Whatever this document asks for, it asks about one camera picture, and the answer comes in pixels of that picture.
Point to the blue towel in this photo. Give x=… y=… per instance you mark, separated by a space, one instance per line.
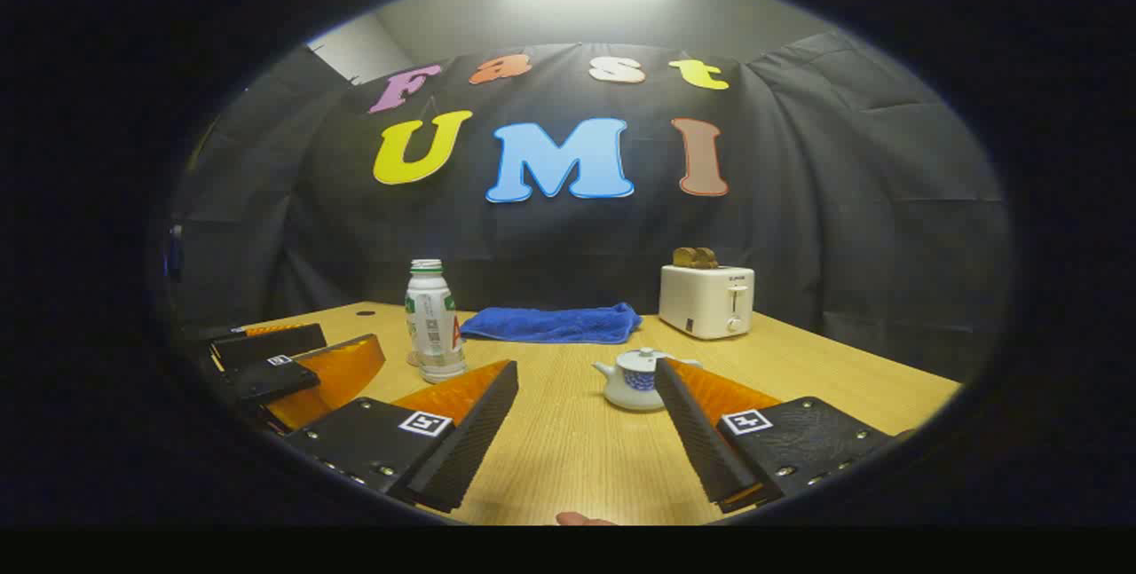
x=550 y=324

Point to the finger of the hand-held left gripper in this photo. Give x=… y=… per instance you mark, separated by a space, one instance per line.
x=266 y=379
x=266 y=345

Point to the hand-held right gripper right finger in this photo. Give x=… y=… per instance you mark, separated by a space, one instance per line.
x=697 y=441

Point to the white green-label water bottle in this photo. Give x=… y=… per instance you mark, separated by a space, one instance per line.
x=435 y=326

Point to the white toaster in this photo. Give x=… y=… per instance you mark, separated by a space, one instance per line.
x=706 y=301

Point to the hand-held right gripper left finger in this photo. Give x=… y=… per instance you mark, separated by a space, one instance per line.
x=479 y=441

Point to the round wooden coaster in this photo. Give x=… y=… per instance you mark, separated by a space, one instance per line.
x=584 y=519

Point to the black backdrop cloth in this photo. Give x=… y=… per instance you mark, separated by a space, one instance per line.
x=799 y=201

